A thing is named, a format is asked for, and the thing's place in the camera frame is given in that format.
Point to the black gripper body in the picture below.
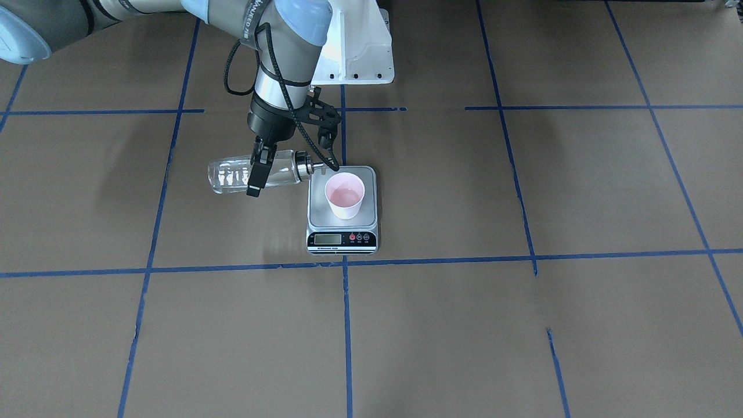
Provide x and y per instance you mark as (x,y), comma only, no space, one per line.
(268,122)

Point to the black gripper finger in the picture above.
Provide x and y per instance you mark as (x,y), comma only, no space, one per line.
(261,163)

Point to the clear glass sauce bottle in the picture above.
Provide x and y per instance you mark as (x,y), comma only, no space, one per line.
(241,174)

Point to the pink paper cup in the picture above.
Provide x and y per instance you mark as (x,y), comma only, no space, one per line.
(344,192)

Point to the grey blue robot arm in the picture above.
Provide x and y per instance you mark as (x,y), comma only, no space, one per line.
(275,51)

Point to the silver digital kitchen scale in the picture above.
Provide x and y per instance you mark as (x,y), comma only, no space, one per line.
(328,235)

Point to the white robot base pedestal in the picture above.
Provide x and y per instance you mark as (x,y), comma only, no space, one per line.
(358,50)

